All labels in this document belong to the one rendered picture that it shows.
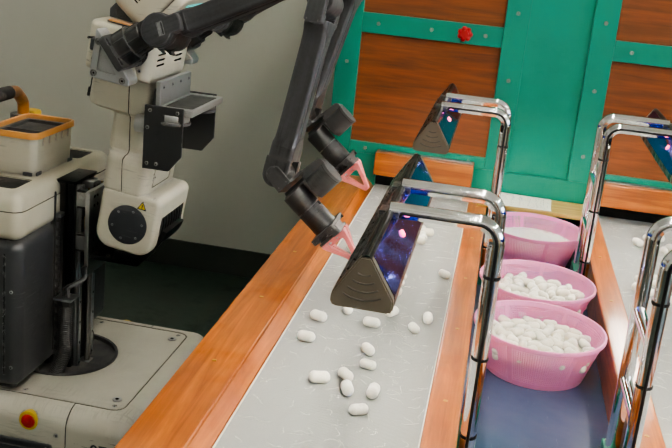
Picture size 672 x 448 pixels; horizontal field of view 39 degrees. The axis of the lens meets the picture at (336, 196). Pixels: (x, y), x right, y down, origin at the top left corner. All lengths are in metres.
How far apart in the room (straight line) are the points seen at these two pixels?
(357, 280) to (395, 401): 0.49
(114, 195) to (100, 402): 0.53
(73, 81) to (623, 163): 2.39
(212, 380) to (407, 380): 0.35
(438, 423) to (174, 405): 0.41
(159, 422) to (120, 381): 1.18
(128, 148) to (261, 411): 1.08
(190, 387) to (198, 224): 2.65
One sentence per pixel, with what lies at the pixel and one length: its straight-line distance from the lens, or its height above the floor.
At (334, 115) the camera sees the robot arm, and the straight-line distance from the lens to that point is 2.45.
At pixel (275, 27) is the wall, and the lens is 3.93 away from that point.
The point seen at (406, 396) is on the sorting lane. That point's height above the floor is 0.74.
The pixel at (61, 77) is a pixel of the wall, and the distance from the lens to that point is 4.30.
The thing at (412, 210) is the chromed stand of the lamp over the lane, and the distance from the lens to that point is 1.38.
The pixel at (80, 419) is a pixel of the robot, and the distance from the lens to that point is 2.51.
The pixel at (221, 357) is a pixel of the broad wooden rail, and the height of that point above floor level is 0.77.
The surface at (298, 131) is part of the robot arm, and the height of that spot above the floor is 1.07.
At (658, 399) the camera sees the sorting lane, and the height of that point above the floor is 0.74.
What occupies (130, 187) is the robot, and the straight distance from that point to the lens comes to 2.44.
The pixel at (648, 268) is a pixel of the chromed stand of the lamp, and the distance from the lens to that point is 1.56.
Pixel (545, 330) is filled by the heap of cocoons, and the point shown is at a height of 0.74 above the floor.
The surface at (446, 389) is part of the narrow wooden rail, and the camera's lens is 1.65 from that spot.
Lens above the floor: 1.49
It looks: 16 degrees down
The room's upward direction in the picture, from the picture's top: 6 degrees clockwise
